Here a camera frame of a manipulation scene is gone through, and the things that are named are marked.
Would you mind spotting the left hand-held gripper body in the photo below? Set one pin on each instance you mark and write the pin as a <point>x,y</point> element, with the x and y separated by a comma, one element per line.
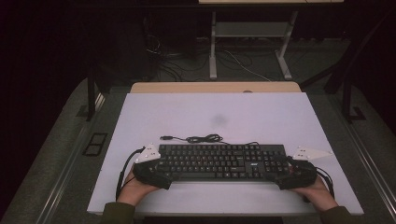
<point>146,174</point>

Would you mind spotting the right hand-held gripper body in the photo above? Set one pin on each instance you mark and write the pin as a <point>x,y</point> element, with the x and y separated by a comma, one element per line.
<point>303,174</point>

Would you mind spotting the black computer keyboard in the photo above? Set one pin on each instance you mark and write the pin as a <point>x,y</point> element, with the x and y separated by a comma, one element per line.
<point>218,161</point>

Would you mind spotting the person's left hand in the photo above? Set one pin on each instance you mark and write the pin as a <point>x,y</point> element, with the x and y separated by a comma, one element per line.
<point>134,193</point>

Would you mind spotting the person's right hand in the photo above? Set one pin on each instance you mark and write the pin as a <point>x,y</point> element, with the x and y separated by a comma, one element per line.
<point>317,196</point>

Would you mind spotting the white board cover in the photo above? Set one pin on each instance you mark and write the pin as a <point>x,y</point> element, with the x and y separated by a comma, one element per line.
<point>218,115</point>

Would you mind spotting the black metal stand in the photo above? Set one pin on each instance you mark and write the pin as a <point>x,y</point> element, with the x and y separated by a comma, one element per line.
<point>347,99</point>

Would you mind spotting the wooden table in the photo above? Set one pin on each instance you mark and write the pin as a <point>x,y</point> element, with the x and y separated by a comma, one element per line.
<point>214,87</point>

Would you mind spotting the light desk top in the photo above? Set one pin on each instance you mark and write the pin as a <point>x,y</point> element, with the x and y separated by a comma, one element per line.
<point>271,1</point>

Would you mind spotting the aluminium floor rail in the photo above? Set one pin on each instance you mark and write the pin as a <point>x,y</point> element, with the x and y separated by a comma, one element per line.
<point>367,161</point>
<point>71,155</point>

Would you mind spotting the white metal desk frame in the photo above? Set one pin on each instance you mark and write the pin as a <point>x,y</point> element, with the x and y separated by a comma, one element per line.
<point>213,56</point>

